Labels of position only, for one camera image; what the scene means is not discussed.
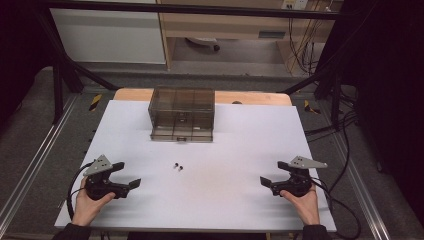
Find black floor cables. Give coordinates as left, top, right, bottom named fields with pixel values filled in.
left=304, top=109, right=360, bottom=143

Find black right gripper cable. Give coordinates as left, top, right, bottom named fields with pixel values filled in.
left=310, top=178, right=362, bottom=240

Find white power strip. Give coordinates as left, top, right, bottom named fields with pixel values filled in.
left=281, top=0, right=310, bottom=11

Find light wooden desk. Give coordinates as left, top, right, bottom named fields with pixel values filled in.
left=155, top=0, right=345, bottom=70

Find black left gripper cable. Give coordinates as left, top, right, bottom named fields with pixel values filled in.
left=66, top=161, right=97, bottom=222

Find dark curtain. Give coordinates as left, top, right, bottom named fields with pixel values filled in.
left=0, top=0, right=52, bottom=129
left=315, top=0, right=424, bottom=229

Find person's left hand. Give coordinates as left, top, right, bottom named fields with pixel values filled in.
left=71, top=176, right=117, bottom=227

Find person's right hand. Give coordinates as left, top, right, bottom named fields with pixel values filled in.
left=279, top=185, right=321, bottom=226

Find hanging bundle of cables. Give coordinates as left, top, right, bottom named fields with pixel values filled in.
left=287, top=16, right=323, bottom=77

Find office chair caster base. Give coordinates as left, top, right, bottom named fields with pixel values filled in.
left=185, top=36, right=221, bottom=52

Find aluminium floor rail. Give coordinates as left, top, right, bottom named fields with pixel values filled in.
left=0, top=94, right=80, bottom=228
left=332, top=132, right=392, bottom=240

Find black metal frame crossbar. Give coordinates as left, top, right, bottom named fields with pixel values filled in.
left=41, top=0, right=342, bottom=21

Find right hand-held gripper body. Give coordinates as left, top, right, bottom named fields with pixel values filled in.
left=278, top=155, right=329, bottom=198

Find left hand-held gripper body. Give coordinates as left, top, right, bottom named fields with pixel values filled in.
left=82, top=154, right=118, bottom=201

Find black metal stand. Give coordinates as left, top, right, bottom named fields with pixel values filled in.
left=32, top=9, right=120, bottom=125
left=282, top=63, right=345, bottom=132

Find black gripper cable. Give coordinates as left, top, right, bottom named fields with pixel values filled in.
left=66, top=161, right=97, bottom=222
left=310, top=178, right=362, bottom=240

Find white cabinet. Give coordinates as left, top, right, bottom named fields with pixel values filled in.
left=49, top=7, right=167, bottom=65

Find clear brown plastic drawer box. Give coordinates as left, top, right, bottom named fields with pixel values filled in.
left=147, top=86, right=216, bottom=144

